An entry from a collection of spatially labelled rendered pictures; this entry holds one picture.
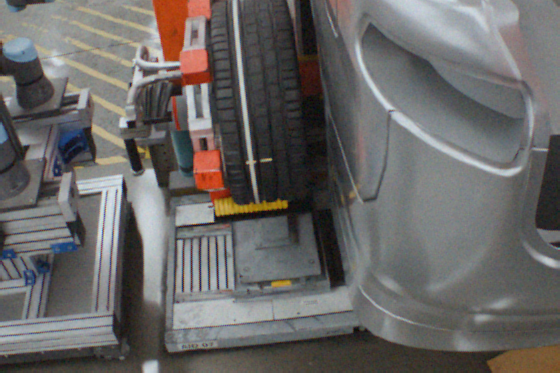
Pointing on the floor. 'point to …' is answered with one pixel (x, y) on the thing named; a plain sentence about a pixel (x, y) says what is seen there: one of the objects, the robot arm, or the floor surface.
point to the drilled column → (162, 160)
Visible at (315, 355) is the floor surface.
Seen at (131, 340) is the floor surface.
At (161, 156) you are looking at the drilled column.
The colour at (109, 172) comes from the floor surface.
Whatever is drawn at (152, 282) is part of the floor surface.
